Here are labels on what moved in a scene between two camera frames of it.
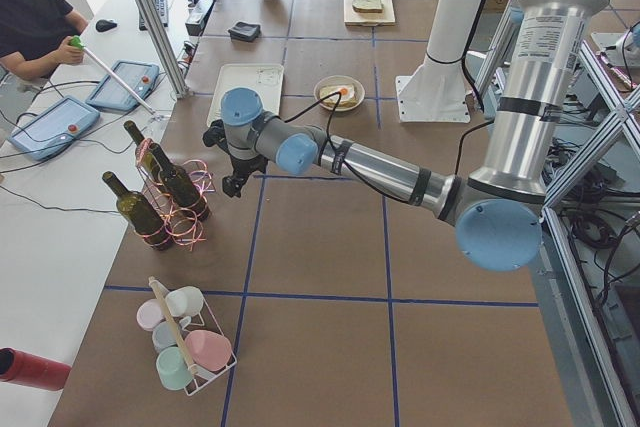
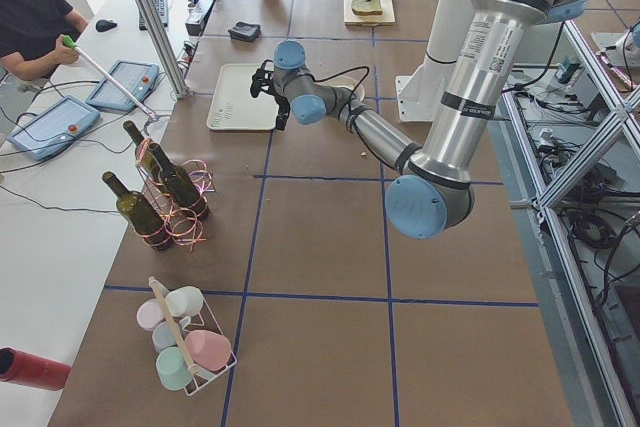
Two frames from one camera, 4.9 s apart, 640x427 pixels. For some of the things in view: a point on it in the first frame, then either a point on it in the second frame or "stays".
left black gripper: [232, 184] to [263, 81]
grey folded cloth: [244, 31] stays
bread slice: [368, 4] stays
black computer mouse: [104, 25] stays
